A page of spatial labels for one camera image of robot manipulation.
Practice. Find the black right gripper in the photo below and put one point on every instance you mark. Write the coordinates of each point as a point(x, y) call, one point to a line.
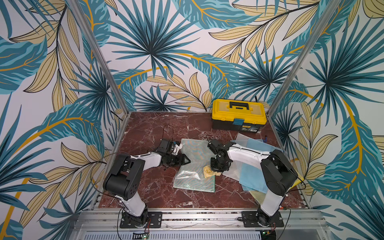
point(216, 162)

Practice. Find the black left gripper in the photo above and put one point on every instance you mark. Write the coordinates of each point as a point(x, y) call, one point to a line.
point(181, 160)

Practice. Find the cream wiping cloth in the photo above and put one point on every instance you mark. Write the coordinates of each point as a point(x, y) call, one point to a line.
point(208, 172)

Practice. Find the white blue-edged mesh document bag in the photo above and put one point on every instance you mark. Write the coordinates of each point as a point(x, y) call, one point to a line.
point(236, 167)

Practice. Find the green-edged mesh document bag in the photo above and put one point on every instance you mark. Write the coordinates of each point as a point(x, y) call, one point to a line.
point(191, 176)

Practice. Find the light blue mesh document bag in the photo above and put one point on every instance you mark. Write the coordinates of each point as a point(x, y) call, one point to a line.
point(252, 178)

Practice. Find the yellow mesh document bag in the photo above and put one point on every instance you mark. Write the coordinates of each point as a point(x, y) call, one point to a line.
point(259, 196)

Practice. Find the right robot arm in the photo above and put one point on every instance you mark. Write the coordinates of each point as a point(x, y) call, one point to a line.
point(279, 174)

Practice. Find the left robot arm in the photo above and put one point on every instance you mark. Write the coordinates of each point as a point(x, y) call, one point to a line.
point(124, 177)

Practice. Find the yellow black toolbox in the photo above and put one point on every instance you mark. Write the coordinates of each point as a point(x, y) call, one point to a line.
point(240, 116)

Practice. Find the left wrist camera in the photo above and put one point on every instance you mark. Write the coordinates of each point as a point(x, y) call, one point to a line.
point(167, 147)

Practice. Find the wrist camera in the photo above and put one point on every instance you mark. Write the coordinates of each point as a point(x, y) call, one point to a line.
point(167, 147)
point(217, 147)

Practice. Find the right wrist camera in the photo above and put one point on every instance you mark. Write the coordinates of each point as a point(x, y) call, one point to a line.
point(217, 147)

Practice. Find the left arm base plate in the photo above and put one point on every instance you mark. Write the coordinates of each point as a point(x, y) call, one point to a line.
point(147, 219)

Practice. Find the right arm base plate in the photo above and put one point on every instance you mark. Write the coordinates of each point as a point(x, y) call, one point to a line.
point(256, 219)

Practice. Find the aluminium front rail frame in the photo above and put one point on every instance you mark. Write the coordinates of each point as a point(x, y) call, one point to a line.
point(201, 224)

